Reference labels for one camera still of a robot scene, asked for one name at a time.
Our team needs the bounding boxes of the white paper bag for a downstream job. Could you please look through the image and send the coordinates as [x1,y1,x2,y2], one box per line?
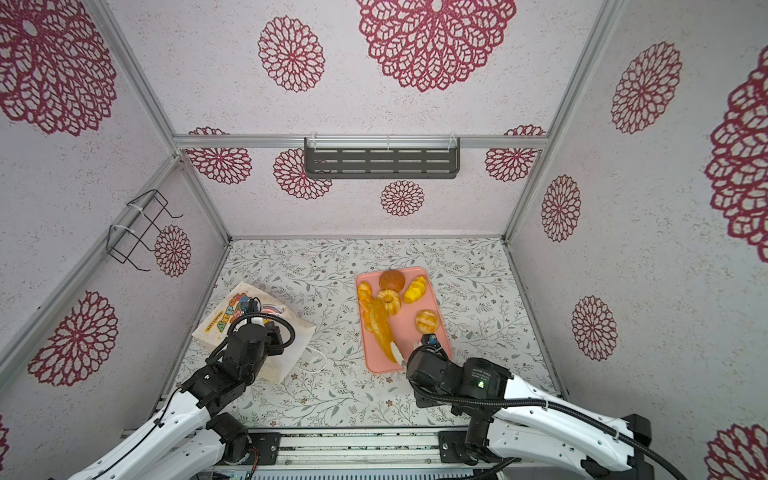
[191,281,328,385]

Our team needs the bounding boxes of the metal tongs white tips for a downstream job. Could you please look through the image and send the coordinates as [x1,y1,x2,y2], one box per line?
[390,341,407,369]

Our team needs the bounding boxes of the yellow croissant bread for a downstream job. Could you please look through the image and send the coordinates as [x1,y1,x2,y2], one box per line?
[403,276,427,304]

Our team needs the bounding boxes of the long orange fake baguette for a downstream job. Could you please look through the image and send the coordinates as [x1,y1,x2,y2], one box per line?
[368,298,397,363]

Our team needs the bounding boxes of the ring shaped fake bread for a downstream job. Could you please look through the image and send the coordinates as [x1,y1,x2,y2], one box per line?
[377,289,402,317]

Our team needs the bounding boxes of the round brown bun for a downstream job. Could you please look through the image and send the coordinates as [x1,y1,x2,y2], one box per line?
[378,269,406,293]

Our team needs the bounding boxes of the yellow fake bread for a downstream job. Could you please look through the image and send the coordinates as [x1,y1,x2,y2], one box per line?
[415,310,440,335]

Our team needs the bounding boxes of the orange fake bread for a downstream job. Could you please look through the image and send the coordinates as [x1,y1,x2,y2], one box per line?
[357,281,373,331]

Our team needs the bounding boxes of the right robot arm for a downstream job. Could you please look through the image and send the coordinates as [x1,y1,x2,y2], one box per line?
[404,341,655,479]

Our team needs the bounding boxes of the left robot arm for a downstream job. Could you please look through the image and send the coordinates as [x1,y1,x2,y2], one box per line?
[72,314,296,479]

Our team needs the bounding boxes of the pink plastic tray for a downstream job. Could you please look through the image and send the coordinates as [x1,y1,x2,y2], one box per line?
[358,266,453,374]

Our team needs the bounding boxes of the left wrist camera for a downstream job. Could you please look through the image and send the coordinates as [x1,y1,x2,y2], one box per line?
[238,297,262,320]

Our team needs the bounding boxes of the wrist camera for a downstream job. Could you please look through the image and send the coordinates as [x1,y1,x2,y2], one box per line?
[420,334,448,359]
[238,297,262,320]

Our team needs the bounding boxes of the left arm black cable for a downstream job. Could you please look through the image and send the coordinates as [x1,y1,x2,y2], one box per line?
[119,311,297,457]

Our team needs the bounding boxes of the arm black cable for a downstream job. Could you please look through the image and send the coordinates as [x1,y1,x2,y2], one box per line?
[410,383,688,480]
[119,311,297,457]

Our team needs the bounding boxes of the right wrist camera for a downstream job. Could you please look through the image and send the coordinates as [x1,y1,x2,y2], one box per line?
[420,334,448,359]

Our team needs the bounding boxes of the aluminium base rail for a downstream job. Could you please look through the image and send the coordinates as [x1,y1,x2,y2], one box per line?
[250,427,469,474]

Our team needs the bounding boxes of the black wire rack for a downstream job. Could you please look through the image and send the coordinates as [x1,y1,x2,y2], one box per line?
[105,189,183,273]

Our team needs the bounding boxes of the grey wall shelf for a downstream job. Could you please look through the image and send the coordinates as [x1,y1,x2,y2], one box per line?
[303,137,461,180]

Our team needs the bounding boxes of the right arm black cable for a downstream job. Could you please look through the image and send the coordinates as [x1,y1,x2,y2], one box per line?
[410,383,688,480]

